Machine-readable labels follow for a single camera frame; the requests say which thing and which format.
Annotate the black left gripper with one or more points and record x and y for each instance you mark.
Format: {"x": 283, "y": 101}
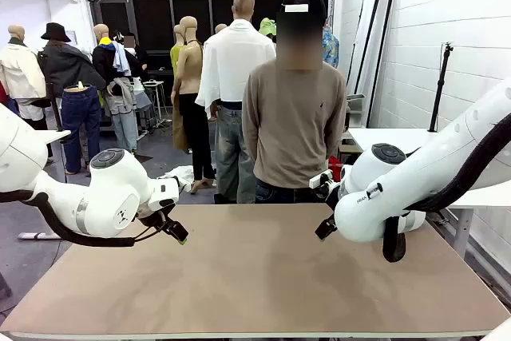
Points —
{"x": 153, "y": 215}

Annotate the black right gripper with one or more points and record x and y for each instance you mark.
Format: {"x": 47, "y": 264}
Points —
{"x": 330, "y": 197}

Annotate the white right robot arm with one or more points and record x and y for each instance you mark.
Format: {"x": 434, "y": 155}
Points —
{"x": 399, "y": 189}

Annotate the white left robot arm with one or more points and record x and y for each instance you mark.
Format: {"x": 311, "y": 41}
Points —
{"x": 112, "y": 197}

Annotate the person's left forearm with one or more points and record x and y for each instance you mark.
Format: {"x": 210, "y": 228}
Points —
{"x": 337, "y": 141}

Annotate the crumpled white cloth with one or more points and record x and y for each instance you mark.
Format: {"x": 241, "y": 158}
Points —
{"x": 175, "y": 175}

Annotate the red object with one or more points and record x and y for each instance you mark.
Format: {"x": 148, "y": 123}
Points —
{"x": 336, "y": 167}

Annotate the person in beige sweater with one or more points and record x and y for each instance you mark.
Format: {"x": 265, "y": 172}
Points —
{"x": 293, "y": 125}

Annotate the white rectangular table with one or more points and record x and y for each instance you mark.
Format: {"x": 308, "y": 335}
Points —
{"x": 395, "y": 135}

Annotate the grey shelf unit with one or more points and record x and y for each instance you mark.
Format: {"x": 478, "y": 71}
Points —
{"x": 355, "y": 107}

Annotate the white metal stool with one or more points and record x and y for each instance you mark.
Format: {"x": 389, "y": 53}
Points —
{"x": 153, "y": 93}

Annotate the tan mannequin in black trousers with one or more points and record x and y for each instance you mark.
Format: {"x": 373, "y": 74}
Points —
{"x": 191, "y": 89}

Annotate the mannequin with yellow scarf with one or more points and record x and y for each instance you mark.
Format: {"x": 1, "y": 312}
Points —
{"x": 116, "y": 97}

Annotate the half mannequin in blue jeans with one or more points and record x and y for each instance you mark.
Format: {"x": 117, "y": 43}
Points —
{"x": 80, "y": 117}

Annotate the mannequin in yellow-green top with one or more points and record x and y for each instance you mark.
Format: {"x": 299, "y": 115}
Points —
{"x": 175, "y": 55}

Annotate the background person in black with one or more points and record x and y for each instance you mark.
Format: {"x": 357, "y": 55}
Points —
{"x": 137, "y": 55}

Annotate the mannequin in white shirt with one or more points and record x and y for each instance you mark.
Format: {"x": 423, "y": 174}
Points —
{"x": 235, "y": 61}

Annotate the black tripod stand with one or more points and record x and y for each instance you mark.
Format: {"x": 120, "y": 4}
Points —
{"x": 439, "y": 89}

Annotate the black framed white panel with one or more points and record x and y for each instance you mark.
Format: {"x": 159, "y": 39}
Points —
{"x": 385, "y": 45}
{"x": 369, "y": 37}

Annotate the mannequin with black hat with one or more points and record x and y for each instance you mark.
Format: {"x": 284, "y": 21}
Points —
{"x": 66, "y": 65}

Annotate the bare tan mannequin head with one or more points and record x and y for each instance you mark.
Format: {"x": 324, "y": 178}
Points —
{"x": 220, "y": 28}

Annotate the mannequin in cream jacket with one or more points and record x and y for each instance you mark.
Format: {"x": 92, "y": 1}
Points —
{"x": 20, "y": 69}

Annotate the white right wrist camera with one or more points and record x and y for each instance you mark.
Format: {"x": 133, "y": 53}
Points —
{"x": 321, "y": 178}

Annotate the white pedestal table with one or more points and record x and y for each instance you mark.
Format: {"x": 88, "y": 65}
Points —
{"x": 54, "y": 135}

